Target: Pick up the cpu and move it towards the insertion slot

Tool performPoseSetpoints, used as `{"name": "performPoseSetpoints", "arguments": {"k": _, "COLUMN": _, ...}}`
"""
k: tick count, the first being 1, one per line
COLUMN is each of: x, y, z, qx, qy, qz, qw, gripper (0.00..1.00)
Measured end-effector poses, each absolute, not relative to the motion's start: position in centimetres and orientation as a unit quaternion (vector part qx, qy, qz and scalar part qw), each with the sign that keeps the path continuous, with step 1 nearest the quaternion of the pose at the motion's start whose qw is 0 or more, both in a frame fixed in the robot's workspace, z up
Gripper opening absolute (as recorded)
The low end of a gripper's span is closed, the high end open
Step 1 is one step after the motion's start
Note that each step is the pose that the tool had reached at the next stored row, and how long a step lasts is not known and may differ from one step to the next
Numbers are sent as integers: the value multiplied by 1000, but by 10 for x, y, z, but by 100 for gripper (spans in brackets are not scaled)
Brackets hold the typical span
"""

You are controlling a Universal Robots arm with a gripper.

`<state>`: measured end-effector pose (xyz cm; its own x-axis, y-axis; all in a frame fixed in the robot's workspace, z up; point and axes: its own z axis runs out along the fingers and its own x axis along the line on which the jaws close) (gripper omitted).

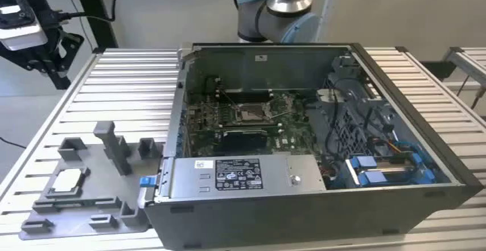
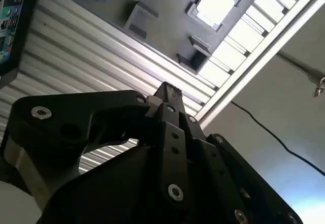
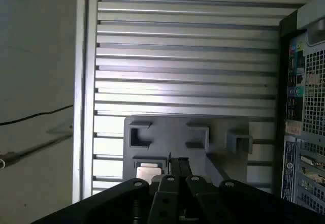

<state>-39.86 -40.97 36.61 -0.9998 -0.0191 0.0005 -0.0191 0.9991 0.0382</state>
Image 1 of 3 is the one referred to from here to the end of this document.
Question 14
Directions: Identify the silver power supply unit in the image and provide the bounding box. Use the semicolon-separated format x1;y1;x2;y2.
168;155;327;199

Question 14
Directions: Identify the silver CPU chip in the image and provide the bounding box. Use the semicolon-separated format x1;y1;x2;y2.
48;168;85;195

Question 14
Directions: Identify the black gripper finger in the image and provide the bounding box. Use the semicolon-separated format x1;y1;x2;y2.
0;48;72;90
60;31;85;74

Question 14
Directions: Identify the green motherboard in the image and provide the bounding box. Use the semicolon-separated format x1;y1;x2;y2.
184;90;331;161

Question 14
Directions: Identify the grey plastic parts rack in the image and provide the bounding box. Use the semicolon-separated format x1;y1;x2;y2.
18;120;164;240

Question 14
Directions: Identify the silver camera box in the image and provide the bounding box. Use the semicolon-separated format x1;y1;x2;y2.
0;23;48;51

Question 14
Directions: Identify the CPU socket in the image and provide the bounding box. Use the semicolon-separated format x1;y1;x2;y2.
233;102;276;125

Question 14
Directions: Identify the hard disk in blue carrier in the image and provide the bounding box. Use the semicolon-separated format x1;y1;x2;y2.
348;154;421;168
356;168;434;186

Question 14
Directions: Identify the blue grey drive cage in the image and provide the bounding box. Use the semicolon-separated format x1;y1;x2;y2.
305;54;417;161

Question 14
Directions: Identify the yellow red wire bundle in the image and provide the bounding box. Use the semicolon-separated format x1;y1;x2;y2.
373;138;404;157

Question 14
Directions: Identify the thin metal locking lever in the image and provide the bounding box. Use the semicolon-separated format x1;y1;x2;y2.
221;89;243;112

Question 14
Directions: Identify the black stand post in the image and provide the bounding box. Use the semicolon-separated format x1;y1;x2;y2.
70;0;118;50

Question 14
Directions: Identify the black open PC case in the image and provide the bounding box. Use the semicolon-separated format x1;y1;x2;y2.
142;42;483;249

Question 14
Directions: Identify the black camera box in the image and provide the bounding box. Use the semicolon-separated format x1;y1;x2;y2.
0;0;38;30

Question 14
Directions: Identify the black camera cable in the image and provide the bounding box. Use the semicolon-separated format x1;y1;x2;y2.
52;0;121;23

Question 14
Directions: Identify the green RAM stick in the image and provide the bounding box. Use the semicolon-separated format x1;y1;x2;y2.
36;201;117;208

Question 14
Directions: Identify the metal socket cover frame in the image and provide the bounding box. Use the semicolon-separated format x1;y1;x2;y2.
264;93;295;121

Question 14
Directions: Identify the black wire in case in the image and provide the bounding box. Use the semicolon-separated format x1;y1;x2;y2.
324;80;344;163

